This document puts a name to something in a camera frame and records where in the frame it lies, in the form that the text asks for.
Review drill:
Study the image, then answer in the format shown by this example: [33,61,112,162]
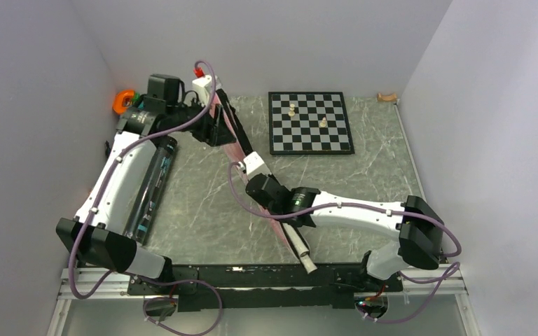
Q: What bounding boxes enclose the black shuttlecock tube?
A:
[123,136,178,246]

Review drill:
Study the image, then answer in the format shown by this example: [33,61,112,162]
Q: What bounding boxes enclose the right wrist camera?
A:
[237,151,272,179]

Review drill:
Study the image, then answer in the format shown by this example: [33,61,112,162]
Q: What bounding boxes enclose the small wooden object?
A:
[376,92,399,104]

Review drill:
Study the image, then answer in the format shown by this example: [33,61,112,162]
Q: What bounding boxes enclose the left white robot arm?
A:
[56,71,237,294]

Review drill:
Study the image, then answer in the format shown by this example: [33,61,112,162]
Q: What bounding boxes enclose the pink badminton racket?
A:
[282,223,318,274]

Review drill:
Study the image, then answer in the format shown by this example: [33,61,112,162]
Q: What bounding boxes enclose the black front rail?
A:
[127,262,404,312]

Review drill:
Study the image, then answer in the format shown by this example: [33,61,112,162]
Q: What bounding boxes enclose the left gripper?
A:
[167,94,236,146]

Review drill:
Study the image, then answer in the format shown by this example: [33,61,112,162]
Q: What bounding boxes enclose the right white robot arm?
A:
[245,174,443,291]

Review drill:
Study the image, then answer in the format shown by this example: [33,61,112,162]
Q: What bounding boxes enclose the orange C-shaped toy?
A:
[112,90,138,116]

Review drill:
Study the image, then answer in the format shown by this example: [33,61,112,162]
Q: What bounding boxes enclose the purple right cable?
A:
[228,161,462,326]

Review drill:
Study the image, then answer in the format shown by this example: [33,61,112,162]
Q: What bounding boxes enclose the pink racket bag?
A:
[203,76,306,259]

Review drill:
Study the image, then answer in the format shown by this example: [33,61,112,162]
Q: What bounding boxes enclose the black white chessboard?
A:
[268,92,355,155]

